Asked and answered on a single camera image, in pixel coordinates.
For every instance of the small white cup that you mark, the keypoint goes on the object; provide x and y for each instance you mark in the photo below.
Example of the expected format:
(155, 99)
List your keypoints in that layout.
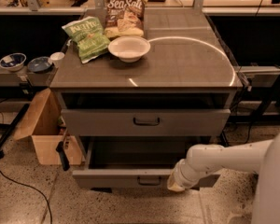
(57, 58)

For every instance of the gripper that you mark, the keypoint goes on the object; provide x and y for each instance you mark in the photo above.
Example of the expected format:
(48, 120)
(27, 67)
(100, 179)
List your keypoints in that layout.
(181, 173)

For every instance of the green kettle chips bag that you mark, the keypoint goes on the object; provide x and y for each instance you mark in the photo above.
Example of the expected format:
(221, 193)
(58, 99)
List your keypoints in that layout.
(88, 35)

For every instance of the brown sea salt chips bag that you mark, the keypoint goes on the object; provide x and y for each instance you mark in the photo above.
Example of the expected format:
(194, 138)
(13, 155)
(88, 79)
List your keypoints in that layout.
(125, 18)

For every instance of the grey drawer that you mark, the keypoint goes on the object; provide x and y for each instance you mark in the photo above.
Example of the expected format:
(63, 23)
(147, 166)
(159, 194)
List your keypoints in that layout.
(145, 122)
(131, 162)

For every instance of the grey drawer cabinet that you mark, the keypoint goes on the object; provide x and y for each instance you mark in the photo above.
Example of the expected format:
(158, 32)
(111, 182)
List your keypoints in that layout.
(186, 68)

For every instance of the grey top drawer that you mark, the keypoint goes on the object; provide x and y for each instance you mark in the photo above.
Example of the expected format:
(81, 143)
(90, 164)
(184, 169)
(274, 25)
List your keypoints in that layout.
(145, 122)

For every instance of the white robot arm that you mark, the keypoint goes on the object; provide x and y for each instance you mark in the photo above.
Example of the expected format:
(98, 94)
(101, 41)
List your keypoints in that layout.
(204, 160)

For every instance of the black handled tool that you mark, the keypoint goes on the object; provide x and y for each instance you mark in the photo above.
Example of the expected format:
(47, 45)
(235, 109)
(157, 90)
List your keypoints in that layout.
(61, 152)

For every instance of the cardboard box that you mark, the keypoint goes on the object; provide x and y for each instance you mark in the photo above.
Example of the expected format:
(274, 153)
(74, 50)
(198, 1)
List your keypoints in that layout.
(40, 124)

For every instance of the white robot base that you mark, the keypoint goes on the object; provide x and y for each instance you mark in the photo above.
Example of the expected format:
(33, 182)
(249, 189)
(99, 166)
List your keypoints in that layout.
(266, 205)

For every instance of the white bowl blue inside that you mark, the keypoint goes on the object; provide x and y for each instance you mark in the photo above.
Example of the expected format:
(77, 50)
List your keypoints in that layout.
(13, 62)

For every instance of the black pole on floor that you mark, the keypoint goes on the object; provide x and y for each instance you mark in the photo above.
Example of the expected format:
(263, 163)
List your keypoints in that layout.
(7, 129)

